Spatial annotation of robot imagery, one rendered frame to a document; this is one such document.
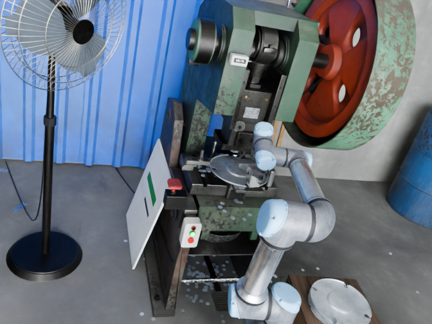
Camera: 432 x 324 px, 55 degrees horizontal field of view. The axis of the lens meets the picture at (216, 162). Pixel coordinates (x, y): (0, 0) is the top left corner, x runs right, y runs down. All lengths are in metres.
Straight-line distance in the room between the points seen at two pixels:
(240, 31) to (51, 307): 1.56
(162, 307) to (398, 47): 1.63
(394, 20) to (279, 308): 1.15
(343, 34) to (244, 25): 0.52
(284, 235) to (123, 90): 2.04
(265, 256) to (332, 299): 0.81
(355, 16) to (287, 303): 1.24
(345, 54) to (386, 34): 0.30
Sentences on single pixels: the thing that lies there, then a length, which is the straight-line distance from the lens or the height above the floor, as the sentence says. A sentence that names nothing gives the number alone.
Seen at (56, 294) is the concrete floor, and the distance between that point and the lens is 2.35.
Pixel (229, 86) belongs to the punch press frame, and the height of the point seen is 1.19.
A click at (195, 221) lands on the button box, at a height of 0.63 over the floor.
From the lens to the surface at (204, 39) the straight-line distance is 1.75.
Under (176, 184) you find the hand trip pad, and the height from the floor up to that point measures 0.76.
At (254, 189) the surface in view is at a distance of 1.89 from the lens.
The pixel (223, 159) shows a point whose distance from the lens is 2.06.
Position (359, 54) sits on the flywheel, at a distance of 1.93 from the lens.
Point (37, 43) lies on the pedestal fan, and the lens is 1.74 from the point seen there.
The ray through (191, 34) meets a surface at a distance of 1.79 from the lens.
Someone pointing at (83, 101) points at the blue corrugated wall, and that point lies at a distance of 3.09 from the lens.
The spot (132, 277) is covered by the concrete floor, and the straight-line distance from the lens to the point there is 2.44.
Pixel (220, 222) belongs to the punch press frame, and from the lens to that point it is 2.01.
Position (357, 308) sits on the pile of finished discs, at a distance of 2.15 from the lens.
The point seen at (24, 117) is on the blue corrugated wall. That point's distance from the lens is 3.17.
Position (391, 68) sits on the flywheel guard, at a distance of 1.77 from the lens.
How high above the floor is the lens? 1.73
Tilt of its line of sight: 28 degrees down
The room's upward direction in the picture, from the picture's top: 14 degrees clockwise
